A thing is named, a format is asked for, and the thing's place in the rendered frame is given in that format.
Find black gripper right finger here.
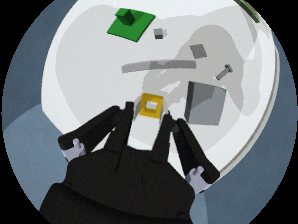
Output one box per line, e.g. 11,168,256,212
141,100,220,195

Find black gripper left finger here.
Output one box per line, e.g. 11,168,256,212
58,95,142,178

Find yellow square nut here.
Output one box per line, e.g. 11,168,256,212
139,93,164,119

